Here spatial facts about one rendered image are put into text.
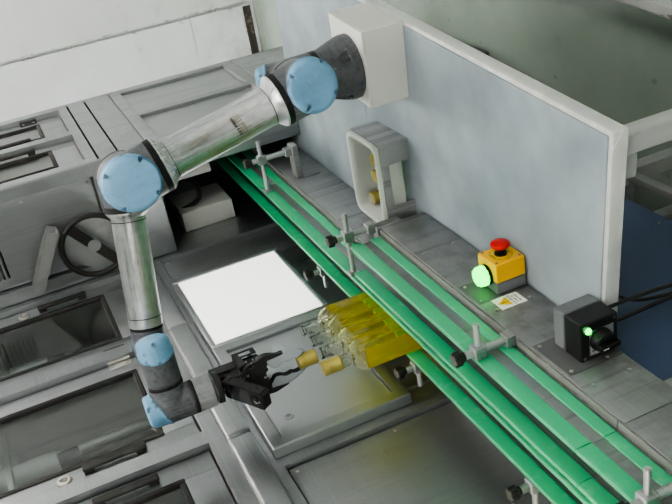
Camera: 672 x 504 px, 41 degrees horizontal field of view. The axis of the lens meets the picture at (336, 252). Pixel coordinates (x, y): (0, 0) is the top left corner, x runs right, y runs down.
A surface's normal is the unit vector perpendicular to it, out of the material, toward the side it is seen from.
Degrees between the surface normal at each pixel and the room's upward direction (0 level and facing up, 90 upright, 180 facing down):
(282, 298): 90
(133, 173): 82
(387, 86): 90
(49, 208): 90
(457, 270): 90
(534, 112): 0
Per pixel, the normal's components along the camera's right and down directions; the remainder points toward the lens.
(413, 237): -0.16, -0.87
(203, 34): 0.40, 0.36
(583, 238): -0.90, 0.32
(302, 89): 0.44, 0.11
